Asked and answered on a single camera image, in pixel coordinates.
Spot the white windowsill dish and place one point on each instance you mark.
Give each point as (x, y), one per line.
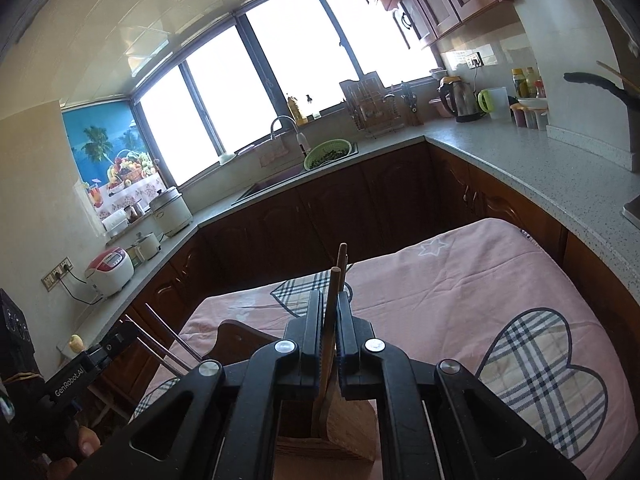
(227, 159)

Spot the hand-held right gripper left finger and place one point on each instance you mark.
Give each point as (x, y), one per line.
(312, 330)

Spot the white wall socket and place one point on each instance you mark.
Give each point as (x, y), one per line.
(475, 59)

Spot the dish rack with boards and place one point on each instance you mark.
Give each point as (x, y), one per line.
(372, 105)

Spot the gas stove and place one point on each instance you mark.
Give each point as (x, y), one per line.
(632, 210)

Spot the spice jar set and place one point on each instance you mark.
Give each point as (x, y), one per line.
(530, 115)

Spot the brown metal cup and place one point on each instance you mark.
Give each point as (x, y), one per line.
(133, 213)

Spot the yellow liquid bottle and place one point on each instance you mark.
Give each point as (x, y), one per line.
(296, 110)

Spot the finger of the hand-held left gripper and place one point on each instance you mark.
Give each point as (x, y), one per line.
(120, 340)

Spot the steel kitchen sink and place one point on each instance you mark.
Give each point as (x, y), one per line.
(270, 185)

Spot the small white pot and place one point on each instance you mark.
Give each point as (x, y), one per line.
(146, 247)

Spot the yellow condiment bottle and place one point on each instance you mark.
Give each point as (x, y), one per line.
(518, 82)
(530, 82)

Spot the red capped condiment bottle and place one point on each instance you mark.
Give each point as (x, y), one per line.
(539, 89)

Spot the person's left hand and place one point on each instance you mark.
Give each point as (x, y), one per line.
(87, 442)

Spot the steel electric kettle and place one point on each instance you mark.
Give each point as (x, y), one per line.
(462, 100)

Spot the yellow apple-shaped ornament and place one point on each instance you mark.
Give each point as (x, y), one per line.
(75, 343)

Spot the large white electric cooker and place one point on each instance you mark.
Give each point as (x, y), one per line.
(170, 212)

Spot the wooden spatula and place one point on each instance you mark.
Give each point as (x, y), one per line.
(617, 76)

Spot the silver metal chopstick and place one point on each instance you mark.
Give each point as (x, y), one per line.
(160, 345)
(175, 332)

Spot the silver kitchen faucet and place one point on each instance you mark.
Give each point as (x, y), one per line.
(300, 140)

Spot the long wall socket strip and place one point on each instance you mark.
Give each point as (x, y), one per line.
(56, 274)

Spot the pink plaid heart tablecloth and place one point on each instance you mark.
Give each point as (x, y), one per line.
(425, 300)

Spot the clear soap dispenser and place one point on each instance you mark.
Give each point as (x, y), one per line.
(312, 109)

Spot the brown wooden chopstick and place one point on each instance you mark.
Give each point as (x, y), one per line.
(342, 265)
(331, 320)

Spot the palm and fruit wall poster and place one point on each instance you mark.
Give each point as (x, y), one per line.
(95, 145)

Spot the pink bowl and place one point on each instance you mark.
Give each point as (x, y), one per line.
(440, 108)

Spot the grey kitchen countertop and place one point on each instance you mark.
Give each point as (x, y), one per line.
(500, 155)

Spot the black wok with lid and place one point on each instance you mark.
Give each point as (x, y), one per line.
(595, 82)

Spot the pink and white rice cooker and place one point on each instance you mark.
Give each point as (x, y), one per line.
(110, 270)

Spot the green colander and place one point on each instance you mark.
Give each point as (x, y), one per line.
(325, 157)

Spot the dark wooden base cabinets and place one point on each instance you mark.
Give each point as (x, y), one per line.
(325, 210)

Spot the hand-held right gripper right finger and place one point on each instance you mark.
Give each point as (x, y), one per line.
(347, 330)

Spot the kitchen window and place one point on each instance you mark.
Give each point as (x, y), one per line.
(240, 90)

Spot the brown wooden utensil holder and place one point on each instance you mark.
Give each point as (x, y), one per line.
(350, 430)

